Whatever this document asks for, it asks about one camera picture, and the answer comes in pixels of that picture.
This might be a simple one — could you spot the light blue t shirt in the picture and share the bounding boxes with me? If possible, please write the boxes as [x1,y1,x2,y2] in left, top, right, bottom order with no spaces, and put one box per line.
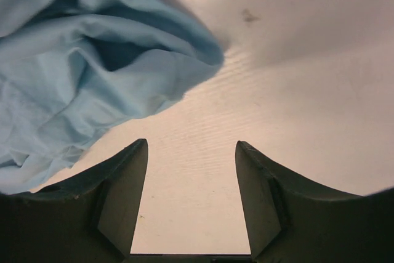
[1,0,223,194]

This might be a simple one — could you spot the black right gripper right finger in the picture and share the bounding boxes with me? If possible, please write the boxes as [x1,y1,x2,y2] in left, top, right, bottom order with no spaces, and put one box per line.
[235,141,393,262]

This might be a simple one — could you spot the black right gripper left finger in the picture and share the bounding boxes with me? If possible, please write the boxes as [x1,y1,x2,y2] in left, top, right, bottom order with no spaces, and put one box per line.
[1,139,148,262]

